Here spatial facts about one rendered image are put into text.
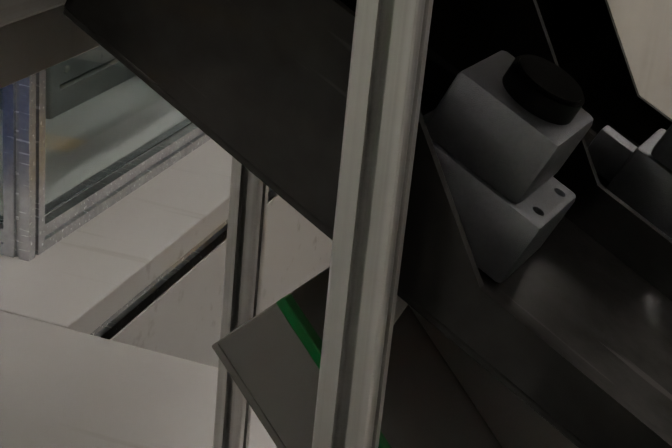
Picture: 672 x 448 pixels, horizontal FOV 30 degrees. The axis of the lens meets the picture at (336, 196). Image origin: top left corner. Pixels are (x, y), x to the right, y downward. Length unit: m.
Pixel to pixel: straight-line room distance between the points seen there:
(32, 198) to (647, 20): 3.18
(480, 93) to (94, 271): 0.89
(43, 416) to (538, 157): 0.69
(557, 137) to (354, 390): 0.11
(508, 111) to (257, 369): 0.14
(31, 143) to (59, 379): 0.28
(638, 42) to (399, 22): 3.91
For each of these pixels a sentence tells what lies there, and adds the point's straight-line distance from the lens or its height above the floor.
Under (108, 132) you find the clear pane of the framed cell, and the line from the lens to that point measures 1.45.
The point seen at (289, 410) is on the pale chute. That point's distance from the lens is 0.49.
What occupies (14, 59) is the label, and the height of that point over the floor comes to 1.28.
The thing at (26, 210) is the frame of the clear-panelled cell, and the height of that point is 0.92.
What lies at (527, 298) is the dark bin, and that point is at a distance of 0.48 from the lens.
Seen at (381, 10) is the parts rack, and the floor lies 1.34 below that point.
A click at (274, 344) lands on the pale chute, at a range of 0.48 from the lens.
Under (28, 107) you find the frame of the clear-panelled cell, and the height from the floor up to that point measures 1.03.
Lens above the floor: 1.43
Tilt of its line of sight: 22 degrees down
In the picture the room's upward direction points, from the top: 6 degrees clockwise
